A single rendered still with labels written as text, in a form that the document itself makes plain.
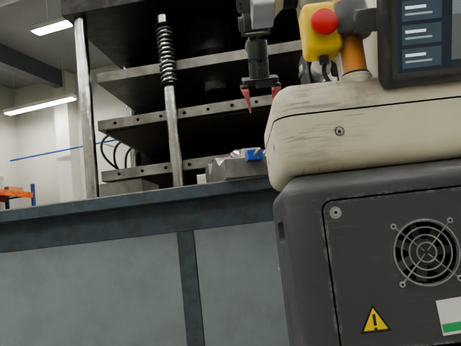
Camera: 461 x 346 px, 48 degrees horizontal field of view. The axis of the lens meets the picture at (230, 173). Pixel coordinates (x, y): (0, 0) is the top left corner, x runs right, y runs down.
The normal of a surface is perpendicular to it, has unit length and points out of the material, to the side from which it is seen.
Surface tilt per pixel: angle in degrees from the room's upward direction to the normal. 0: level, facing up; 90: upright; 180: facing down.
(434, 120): 90
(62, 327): 90
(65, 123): 90
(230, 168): 90
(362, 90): 81
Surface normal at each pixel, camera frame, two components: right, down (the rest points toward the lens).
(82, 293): -0.15, -0.13
